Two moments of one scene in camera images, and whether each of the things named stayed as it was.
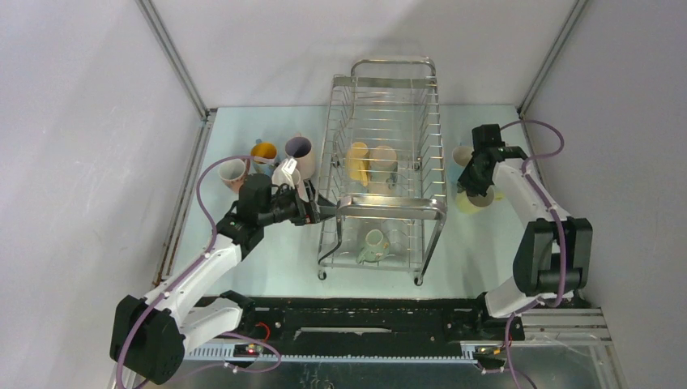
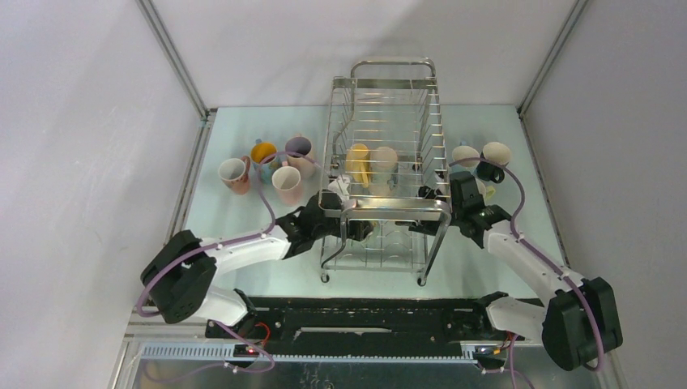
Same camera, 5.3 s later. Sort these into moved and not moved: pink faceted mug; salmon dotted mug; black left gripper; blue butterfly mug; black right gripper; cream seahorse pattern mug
Moved: black left gripper; black right gripper
Not moved: blue butterfly mug; pink faceted mug; cream seahorse pattern mug; salmon dotted mug
